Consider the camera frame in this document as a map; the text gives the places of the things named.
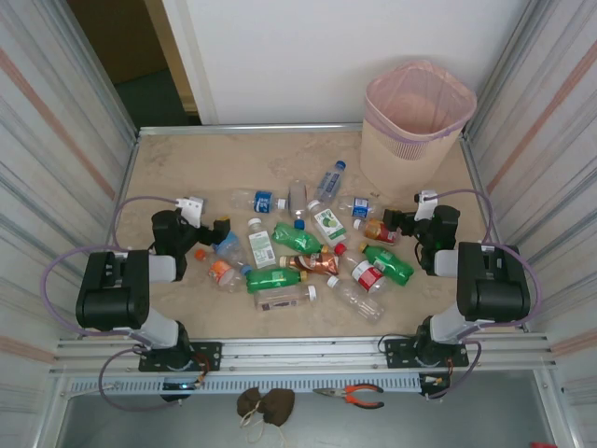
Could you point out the clear bottle light-blue cap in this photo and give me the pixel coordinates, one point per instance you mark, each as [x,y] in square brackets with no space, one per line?
[233,249]

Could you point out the pink trash bin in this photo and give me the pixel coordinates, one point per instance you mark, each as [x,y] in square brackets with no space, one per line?
[420,107]

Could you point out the small blue-label bottle blue cap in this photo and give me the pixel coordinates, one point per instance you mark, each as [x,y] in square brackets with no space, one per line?
[359,206]

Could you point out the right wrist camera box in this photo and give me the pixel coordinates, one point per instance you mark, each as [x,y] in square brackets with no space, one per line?
[425,207]

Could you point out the lime-print white label bottle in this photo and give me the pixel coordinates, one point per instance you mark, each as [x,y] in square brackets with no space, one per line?
[329,224]

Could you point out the brown cloth pouch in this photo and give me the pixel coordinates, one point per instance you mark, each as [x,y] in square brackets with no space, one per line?
[280,406]
[249,401]

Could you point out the white door frame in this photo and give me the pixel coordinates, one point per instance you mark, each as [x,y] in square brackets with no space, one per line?
[196,70]

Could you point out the red-label bottle red cap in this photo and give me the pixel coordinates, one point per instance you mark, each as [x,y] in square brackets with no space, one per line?
[366,275]

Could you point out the orange-red label bottle white cap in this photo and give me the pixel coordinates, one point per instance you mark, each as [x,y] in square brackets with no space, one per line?
[380,232]

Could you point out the blue-label bottle white cap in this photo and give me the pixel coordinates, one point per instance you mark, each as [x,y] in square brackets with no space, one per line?
[263,201]

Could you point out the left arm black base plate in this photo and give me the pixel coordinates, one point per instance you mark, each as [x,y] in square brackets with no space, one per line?
[210,357]

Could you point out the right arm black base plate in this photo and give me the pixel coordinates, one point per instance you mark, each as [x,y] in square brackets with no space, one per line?
[398,352]

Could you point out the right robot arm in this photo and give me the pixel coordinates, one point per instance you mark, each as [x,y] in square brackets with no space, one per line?
[494,284]

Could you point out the beige plastic waste bin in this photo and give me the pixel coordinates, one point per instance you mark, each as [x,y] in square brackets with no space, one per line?
[396,168]

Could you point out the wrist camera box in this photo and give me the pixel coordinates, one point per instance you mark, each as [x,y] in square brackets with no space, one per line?
[192,210]
[425,207]

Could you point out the clear bottle orange cap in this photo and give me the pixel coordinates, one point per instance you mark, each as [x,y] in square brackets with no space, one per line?
[220,271]

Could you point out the clear unlabelled bottle white cap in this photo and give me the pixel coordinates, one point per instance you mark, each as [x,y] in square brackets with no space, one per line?
[361,305]

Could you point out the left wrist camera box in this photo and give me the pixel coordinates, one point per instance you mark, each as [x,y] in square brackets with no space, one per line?
[192,210]

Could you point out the white-label bottle white cap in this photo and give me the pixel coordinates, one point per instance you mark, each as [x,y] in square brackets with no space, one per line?
[260,247]

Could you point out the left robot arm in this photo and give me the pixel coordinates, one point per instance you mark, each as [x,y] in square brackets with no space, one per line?
[112,289]

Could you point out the clear bottle dark label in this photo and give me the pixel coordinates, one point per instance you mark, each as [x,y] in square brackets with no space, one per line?
[280,301]

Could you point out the green plastic bottle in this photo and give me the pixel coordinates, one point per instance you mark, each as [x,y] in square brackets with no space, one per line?
[294,238]

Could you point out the aluminium table back rail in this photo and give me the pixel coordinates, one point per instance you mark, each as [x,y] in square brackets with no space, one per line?
[256,129]

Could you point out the brown shiny plastic bottle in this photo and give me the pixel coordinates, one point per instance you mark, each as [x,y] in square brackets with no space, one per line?
[317,265]

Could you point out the aluminium mounting rail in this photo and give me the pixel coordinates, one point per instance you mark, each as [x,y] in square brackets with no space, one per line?
[303,347]

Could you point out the soda water bottle blue cap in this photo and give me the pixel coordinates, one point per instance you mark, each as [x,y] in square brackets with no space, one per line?
[328,184]

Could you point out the clear ribbed bottle blue cap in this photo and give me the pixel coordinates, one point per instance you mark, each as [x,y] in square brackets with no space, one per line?
[297,198]

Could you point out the small red object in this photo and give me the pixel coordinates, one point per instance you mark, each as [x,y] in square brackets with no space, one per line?
[543,444]

